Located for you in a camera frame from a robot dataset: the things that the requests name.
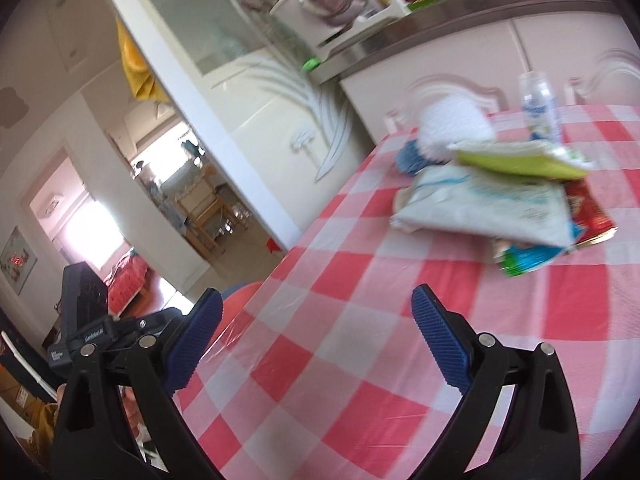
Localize blue green snack wrapper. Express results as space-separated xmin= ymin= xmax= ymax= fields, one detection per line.
xmin=492 ymin=222 xmax=586 ymax=278

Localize red snack wrapper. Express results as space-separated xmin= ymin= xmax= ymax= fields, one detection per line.
xmin=564 ymin=180 xmax=617 ymax=247

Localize white wet wipes pack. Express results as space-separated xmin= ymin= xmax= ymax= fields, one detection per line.
xmin=390 ymin=164 xmax=575 ymax=248

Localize green striped white sponge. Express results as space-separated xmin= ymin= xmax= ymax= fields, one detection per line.
xmin=448 ymin=140 xmax=593 ymax=181

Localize blue mesh cloth bundle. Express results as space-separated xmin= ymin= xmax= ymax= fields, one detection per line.
xmin=395 ymin=139 xmax=433 ymax=177

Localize white foam fruit net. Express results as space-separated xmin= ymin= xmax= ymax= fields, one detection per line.
xmin=416 ymin=93 xmax=497 ymax=162

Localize small white yogurt bottle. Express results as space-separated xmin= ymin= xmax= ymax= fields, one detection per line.
xmin=518 ymin=72 xmax=562 ymax=144

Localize orange plastic trash bucket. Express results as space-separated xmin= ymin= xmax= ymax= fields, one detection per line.
xmin=212 ymin=282 xmax=262 ymax=346

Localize white kitchen cabinets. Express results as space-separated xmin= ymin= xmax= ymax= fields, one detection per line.
xmin=341 ymin=12 xmax=639 ymax=141

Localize wooden chair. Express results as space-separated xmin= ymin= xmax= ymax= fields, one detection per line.
xmin=175 ymin=178 xmax=240 ymax=260

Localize yellow hanging cloth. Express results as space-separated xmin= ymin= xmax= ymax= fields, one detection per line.
xmin=116 ymin=18 xmax=169 ymax=103

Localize frosted glass sliding door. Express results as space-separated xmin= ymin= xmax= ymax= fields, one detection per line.
xmin=111 ymin=0 xmax=372 ymax=247

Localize green small lid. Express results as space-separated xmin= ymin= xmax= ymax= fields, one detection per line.
xmin=302 ymin=58 xmax=321 ymax=72

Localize white dish rack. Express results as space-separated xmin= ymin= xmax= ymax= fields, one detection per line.
xmin=270 ymin=0 xmax=410 ymax=62

